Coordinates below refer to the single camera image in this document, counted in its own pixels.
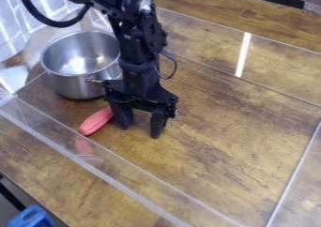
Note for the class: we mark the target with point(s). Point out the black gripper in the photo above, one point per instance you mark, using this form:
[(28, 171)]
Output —
[(139, 91)]

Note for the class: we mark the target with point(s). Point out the pink handled metal spoon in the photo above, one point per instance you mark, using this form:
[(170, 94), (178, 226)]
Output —
[(96, 121)]

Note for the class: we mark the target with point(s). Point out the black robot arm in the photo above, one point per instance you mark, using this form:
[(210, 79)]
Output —
[(142, 41)]

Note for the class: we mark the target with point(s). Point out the stainless steel pot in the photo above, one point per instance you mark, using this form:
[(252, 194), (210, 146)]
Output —
[(79, 57)]

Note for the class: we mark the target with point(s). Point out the white checkered curtain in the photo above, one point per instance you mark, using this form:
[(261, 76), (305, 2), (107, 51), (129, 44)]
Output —
[(18, 24)]

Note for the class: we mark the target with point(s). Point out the blue plastic crate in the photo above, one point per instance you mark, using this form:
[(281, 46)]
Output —
[(31, 217)]

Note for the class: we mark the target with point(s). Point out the clear acrylic barrier wall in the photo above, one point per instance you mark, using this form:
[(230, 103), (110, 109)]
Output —
[(154, 193)]

